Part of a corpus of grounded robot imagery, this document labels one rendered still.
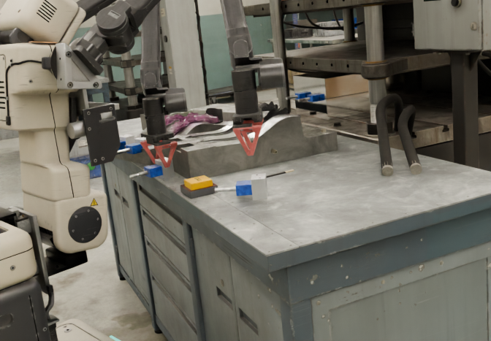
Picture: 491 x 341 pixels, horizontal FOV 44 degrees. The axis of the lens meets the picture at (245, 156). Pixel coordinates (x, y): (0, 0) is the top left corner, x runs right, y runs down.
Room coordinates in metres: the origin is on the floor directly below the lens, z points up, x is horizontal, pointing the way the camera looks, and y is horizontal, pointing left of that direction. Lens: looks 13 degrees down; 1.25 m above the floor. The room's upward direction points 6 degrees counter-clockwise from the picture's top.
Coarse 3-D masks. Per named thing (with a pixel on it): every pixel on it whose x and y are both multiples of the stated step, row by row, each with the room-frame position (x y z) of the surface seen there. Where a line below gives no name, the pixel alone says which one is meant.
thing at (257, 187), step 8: (256, 176) 1.47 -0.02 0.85; (264, 176) 1.46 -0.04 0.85; (240, 184) 1.46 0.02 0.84; (248, 184) 1.45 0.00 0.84; (256, 184) 1.45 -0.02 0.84; (264, 184) 1.44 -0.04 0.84; (216, 192) 1.48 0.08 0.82; (240, 192) 1.45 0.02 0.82; (248, 192) 1.45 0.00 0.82; (256, 192) 1.45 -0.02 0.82; (264, 192) 1.44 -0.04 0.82
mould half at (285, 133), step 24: (288, 120) 1.82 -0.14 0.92; (192, 144) 1.78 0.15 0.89; (216, 144) 1.76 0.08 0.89; (240, 144) 1.76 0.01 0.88; (264, 144) 1.79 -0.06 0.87; (288, 144) 1.82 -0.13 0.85; (312, 144) 1.85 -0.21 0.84; (336, 144) 1.89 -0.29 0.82; (192, 168) 1.69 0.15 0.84; (216, 168) 1.72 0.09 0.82; (240, 168) 1.75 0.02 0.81
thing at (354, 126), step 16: (432, 96) 2.82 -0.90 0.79; (448, 96) 2.77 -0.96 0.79; (480, 96) 2.64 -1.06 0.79; (368, 112) 2.61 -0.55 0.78; (416, 112) 2.46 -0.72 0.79; (432, 112) 2.43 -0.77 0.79; (448, 112) 2.39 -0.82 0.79; (480, 112) 2.33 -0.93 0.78; (336, 128) 2.32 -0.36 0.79; (352, 128) 2.29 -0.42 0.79; (416, 128) 2.16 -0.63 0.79; (432, 128) 2.14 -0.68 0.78; (448, 128) 2.17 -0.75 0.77; (480, 128) 2.22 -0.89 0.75; (400, 144) 2.08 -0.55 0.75; (416, 144) 2.11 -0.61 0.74; (432, 144) 2.13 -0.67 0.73
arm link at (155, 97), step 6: (150, 96) 1.77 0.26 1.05; (156, 96) 1.76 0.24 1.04; (162, 96) 1.75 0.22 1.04; (144, 102) 1.75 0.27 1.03; (150, 102) 1.74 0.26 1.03; (156, 102) 1.75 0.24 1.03; (162, 102) 1.77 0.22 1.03; (144, 108) 1.76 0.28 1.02; (150, 108) 1.74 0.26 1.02; (156, 108) 1.75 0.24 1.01; (162, 108) 1.76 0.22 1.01; (150, 114) 1.74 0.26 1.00; (156, 114) 1.74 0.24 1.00
